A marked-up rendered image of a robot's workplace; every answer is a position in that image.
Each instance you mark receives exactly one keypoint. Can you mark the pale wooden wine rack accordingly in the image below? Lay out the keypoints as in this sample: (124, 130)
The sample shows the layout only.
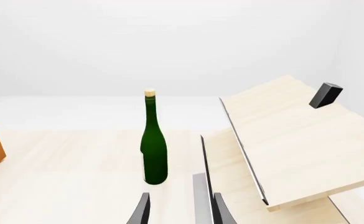
(293, 144)

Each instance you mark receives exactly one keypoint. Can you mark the green wine bottle with cork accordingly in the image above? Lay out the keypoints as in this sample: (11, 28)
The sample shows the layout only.
(153, 151)

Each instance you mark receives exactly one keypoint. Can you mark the black block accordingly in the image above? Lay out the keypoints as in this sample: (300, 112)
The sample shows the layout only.
(324, 95)

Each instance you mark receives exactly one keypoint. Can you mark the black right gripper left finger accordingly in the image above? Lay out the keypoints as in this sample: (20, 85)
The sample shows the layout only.
(142, 213)

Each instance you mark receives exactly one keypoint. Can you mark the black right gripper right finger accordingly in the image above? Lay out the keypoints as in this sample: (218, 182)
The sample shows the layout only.
(222, 214)

